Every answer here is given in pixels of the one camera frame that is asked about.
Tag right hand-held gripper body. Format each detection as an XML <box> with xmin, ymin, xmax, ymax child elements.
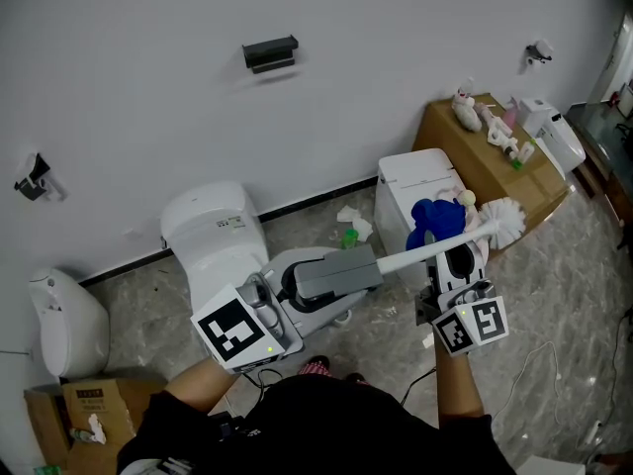
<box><xmin>414</xmin><ymin>279</ymin><xmax>510</xmax><ymax>356</ymax></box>

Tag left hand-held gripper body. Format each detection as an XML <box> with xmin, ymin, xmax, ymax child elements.
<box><xmin>190</xmin><ymin>270</ymin><xmax>306</xmax><ymax>376</ymax></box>

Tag white toilet brush grey handle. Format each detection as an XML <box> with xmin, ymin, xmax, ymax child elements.
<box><xmin>294</xmin><ymin>198</ymin><xmax>527</xmax><ymax>302</ymax></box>

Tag blue cleaning cloth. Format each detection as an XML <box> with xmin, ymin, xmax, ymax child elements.
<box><xmin>405</xmin><ymin>196</ymin><xmax>469</xmax><ymax>251</ymax></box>

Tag person's left forearm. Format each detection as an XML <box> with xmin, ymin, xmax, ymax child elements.
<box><xmin>164</xmin><ymin>356</ymin><xmax>243</xmax><ymax>413</ymax></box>

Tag person's right forearm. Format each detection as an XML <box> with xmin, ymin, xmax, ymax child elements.
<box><xmin>434</xmin><ymin>338</ymin><xmax>485</xmax><ymax>429</ymax></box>

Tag white elongated toilet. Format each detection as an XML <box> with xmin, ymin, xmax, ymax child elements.
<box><xmin>160</xmin><ymin>180</ymin><xmax>271</xmax><ymax>360</ymax></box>

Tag white tankless toilet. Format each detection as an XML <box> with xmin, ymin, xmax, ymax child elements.
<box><xmin>374</xmin><ymin>148</ymin><xmax>491</xmax><ymax>291</ymax></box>

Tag white square-tank toilet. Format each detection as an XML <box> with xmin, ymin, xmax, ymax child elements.
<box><xmin>518</xmin><ymin>97</ymin><xmax>568</xmax><ymax>180</ymax></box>

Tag white wall-mounted urinal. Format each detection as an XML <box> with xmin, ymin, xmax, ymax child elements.
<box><xmin>28</xmin><ymin>266</ymin><xmax>111</xmax><ymax>378</ymax></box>

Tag black toilet paper holder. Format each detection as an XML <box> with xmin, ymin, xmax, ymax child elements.
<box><xmin>13</xmin><ymin>152</ymin><xmax>68</xmax><ymax>202</ymax></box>

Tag red checked trousers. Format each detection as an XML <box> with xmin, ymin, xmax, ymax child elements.
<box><xmin>296</xmin><ymin>361</ymin><xmax>370</xmax><ymax>385</ymax></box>

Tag crumpled white tissue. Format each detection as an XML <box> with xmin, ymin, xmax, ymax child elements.
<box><xmin>336</xmin><ymin>204</ymin><xmax>375</xmax><ymax>241</ymax></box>

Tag black waist-worn device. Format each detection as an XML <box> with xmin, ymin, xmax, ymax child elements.
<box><xmin>217</xmin><ymin>413</ymin><xmax>248</xmax><ymax>439</ymax></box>

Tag large cardboard box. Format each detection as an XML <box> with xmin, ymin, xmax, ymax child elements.
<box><xmin>412</xmin><ymin>94</ymin><xmax>570</xmax><ymax>251</ymax></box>

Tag person in black shirt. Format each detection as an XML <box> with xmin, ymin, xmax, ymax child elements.
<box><xmin>117</xmin><ymin>373</ymin><xmax>518</xmax><ymax>475</ymax></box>

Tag white bottle green cap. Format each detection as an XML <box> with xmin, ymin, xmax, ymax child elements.
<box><xmin>511</xmin><ymin>139</ymin><xmax>538</xmax><ymax>170</ymax></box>

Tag crumpled cardboard box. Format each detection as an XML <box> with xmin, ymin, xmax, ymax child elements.
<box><xmin>23</xmin><ymin>376</ymin><xmax>167</xmax><ymax>475</ymax></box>

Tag grey waist pouch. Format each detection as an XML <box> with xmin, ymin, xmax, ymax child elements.
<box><xmin>118</xmin><ymin>456</ymin><xmax>192</xmax><ymax>475</ymax></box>

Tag white glossy fixture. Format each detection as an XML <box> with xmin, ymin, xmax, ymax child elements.
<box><xmin>516</xmin><ymin>455</ymin><xmax>589</xmax><ymax>475</ymax></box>

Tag white paper wad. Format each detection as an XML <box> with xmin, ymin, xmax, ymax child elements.
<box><xmin>87</xmin><ymin>413</ymin><xmax>108</xmax><ymax>445</ymax></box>

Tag dark raised platform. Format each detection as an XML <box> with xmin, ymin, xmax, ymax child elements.
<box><xmin>566</xmin><ymin>99</ymin><xmax>633</xmax><ymax>217</ymax></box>

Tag small black paper holder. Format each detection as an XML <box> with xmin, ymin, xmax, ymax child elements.
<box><xmin>524</xmin><ymin>40</ymin><xmax>554</xmax><ymax>68</ymax></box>

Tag white door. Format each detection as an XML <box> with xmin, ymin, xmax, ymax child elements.
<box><xmin>588</xmin><ymin>12</ymin><xmax>633</xmax><ymax>103</ymax></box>

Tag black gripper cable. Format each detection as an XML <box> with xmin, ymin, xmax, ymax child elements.
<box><xmin>400</xmin><ymin>366</ymin><xmax>439</xmax><ymax>405</ymax></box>
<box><xmin>241</xmin><ymin>367</ymin><xmax>284</xmax><ymax>393</ymax></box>

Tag white floor cable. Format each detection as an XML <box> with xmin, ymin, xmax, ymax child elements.
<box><xmin>494</xmin><ymin>339</ymin><xmax>560</xmax><ymax>432</ymax></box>

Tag black floor cable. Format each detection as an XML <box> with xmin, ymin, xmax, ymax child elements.
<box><xmin>605</xmin><ymin>309</ymin><xmax>633</xmax><ymax>415</ymax></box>

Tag black wall shelf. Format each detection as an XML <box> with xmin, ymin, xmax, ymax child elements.
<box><xmin>241</xmin><ymin>35</ymin><xmax>300</xmax><ymax>75</ymax></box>

